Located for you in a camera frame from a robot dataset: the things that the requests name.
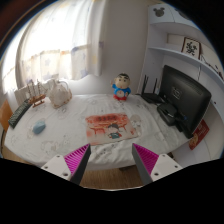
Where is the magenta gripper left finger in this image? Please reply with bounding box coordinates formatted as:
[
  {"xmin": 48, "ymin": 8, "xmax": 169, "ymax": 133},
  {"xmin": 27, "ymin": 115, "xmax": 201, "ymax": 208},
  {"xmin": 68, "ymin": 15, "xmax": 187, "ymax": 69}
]
[{"xmin": 42, "ymin": 144, "xmax": 91, "ymax": 185}]

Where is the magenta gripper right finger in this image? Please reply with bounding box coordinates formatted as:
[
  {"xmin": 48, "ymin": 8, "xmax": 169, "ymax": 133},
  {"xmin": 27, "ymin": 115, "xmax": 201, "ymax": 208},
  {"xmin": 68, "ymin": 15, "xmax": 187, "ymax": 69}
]
[{"xmin": 132, "ymin": 143, "xmax": 182, "ymax": 185}]

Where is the red cartoon mouse pad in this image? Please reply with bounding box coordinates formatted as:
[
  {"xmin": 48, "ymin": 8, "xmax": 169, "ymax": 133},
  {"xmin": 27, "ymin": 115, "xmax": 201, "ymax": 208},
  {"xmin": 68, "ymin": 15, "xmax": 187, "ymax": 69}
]
[{"xmin": 85, "ymin": 113, "xmax": 138, "ymax": 146}]

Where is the light blue computer mouse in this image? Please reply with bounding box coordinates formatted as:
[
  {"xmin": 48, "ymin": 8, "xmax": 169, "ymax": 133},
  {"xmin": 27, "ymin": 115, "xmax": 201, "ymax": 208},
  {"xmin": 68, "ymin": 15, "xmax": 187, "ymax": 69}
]
[{"xmin": 33, "ymin": 121, "xmax": 46, "ymax": 134}]

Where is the white patterned tablecloth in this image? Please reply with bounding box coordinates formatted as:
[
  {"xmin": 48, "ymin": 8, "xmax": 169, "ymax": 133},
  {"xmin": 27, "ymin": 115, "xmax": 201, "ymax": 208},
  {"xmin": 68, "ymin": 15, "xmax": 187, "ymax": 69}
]
[{"xmin": 5, "ymin": 94, "xmax": 187, "ymax": 170}]

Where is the red booklet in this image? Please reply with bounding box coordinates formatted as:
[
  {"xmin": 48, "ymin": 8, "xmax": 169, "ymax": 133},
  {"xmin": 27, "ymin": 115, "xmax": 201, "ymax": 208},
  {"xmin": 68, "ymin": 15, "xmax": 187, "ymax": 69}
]
[{"xmin": 189, "ymin": 120, "xmax": 209, "ymax": 150}]

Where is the black wifi router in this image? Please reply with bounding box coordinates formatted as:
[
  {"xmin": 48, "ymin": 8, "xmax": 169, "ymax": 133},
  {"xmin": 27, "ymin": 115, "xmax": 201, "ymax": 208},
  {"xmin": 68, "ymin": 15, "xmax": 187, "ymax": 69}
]
[{"xmin": 141, "ymin": 76, "xmax": 163, "ymax": 104}]

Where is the black keyboard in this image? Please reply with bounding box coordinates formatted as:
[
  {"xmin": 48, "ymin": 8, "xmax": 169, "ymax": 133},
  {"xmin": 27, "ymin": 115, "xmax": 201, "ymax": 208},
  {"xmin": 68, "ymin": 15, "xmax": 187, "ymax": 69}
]
[{"xmin": 8, "ymin": 100, "xmax": 31, "ymax": 128}]

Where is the wooden model ship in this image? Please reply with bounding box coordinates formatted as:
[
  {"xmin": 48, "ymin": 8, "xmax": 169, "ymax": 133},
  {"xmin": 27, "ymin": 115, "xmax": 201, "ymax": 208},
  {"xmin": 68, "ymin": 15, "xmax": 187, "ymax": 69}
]
[{"xmin": 27, "ymin": 81, "xmax": 46, "ymax": 107}]

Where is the black computer monitor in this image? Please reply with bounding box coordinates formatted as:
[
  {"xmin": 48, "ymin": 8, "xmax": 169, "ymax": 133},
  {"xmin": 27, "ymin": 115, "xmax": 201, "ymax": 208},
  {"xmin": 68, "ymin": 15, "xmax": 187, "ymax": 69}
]
[{"xmin": 157, "ymin": 65, "xmax": 211, "ymax": 139}]

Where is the cartoon boy figurine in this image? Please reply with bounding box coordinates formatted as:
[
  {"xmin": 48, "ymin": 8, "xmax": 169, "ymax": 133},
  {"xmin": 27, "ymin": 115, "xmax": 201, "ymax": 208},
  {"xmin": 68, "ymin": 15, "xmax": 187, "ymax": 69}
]
[{"xmin": 111, "ymin": 73, "xmax": 131, "ymax": 101}]

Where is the wooden chair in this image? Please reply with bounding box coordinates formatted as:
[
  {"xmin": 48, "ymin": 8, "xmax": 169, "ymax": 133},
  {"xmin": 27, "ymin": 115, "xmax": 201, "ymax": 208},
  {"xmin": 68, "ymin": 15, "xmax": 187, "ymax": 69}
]
[{"xmin": 0, "ymin": 99, "xmax": 14, "ymax": 133}]

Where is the framed calligraphy picture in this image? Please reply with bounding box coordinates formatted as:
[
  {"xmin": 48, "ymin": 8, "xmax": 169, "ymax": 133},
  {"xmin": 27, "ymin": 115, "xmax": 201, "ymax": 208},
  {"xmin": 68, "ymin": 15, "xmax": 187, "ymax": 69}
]
[{"xmin": 181, "ymin": 37, "xmax": 201, "ymax": 59}]

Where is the white sheer curtain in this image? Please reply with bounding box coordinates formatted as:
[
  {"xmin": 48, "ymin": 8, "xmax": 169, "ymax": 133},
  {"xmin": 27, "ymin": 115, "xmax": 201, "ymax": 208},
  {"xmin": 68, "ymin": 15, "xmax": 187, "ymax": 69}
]
[{"xmin": 0, "ymin": 0, "xmax": 108, "ymax": 93}]

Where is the white shelf unit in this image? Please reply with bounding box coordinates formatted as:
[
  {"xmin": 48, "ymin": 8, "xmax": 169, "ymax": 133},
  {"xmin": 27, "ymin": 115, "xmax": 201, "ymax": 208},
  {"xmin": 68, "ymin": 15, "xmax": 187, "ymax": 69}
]
[{"xmin": 138, "ymin": 4, "xmax": 224, "ymax": 166}]

